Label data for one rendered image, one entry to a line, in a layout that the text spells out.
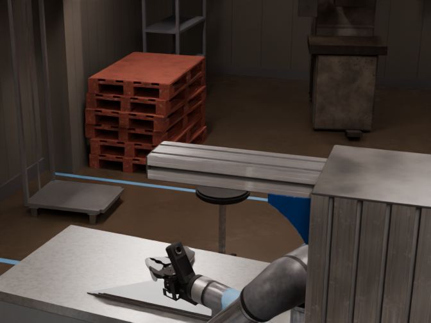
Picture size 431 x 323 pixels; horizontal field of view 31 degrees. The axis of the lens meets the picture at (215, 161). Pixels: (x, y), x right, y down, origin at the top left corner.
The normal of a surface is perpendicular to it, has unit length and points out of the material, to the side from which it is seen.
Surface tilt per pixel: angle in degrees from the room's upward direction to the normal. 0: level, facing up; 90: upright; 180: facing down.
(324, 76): 90
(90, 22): 90
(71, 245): 0
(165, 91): 90
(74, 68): 90
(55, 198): 0
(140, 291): 0
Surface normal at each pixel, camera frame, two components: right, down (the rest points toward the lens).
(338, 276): -0.29, 0.33
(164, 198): 0.01, -0.94
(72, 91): 0.96, 0.11
